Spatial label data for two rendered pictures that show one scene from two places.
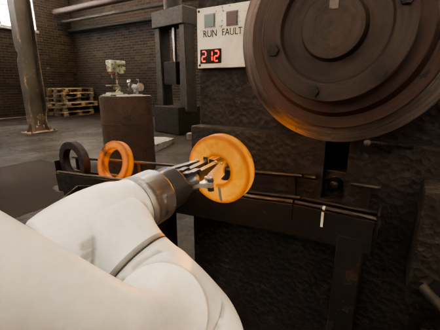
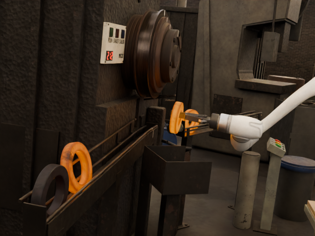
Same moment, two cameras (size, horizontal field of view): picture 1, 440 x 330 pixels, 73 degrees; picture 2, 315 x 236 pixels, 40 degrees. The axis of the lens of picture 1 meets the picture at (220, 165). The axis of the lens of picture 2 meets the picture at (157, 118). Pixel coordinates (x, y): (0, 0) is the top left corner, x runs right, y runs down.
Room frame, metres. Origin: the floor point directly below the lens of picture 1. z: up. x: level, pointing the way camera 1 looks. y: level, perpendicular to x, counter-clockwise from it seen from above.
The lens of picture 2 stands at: (1.39, 1.96, 1.16)
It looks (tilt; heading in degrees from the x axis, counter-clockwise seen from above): 9 degrees down; 252
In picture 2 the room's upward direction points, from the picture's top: 6 degrees clockwise
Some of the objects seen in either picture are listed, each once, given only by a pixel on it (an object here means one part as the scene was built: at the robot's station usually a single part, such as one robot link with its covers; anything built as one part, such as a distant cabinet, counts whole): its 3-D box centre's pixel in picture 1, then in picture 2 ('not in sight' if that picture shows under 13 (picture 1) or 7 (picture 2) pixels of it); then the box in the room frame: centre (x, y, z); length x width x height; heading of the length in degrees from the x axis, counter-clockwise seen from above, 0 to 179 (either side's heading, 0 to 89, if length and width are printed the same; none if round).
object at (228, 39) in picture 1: (233, 36); (114, 43); (0.98, -0.04, 1.15); 0.26 x 0.02 x 0.18; 59
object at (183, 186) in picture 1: (175, 184); (208, 120); (0.51, 0.08, 0.83); 0.09 x 0.08 x 0.07; 149
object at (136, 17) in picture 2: not in sight; (139, 52); (0.78, -0.32, 1.12); 0.47 x 0.10 x 0.47; 59
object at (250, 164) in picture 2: not in sight; (246, 189); (-0.11, -0.52, 0.26); 0.12 x 0.12 x 0.52
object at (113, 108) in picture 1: (128, 133); not in sight; (3.49, 1.08, 0.45); 0.59 x 0.59 x 0.89
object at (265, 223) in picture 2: not in sight; (271, 185); (-0.27, -0.47, 0.31); 0.24 x 0.16 x 0.62; 59
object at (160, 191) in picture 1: (146, 199); (223, 123); (0.45, 0.12, 0.83); 0.09 x 0.06 x 0.09; 59
